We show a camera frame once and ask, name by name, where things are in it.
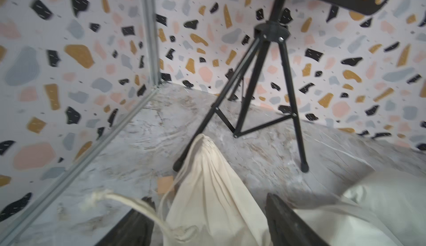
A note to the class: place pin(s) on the cream soil bag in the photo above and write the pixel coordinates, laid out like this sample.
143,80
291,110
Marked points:
212,206

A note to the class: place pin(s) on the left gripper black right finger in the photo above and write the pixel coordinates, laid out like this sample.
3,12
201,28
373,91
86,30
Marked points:
286,227

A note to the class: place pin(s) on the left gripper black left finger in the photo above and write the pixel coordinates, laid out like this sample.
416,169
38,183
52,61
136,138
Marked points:
134,229

